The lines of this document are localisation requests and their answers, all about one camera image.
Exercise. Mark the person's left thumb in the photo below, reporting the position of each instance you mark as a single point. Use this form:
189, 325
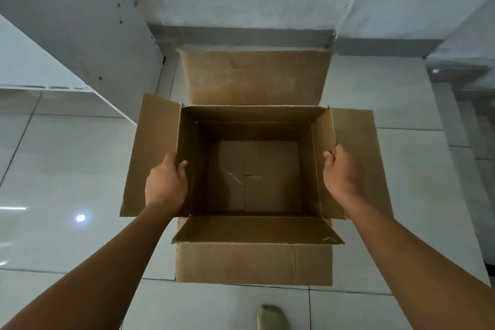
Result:
181, 169

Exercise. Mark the person's right hand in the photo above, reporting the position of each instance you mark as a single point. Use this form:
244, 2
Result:
344, 175

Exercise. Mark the person's right forearm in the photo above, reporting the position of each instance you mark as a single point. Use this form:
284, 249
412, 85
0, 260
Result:
417, 271

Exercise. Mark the person's left hand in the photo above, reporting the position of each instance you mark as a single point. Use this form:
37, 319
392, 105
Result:
164, 186

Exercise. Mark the person's left forearm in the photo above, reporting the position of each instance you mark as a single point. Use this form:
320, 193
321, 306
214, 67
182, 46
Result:
89, 275

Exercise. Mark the person's right thumb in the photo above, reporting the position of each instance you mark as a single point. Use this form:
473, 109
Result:
329, 161

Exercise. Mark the brown cardboard box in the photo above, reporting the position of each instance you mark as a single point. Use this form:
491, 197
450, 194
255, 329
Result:
253, 171

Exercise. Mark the person's grey shoe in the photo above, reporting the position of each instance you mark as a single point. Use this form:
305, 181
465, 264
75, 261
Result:
272, 317

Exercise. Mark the white cabinet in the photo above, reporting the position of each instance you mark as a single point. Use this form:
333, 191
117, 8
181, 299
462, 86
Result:
65, 32

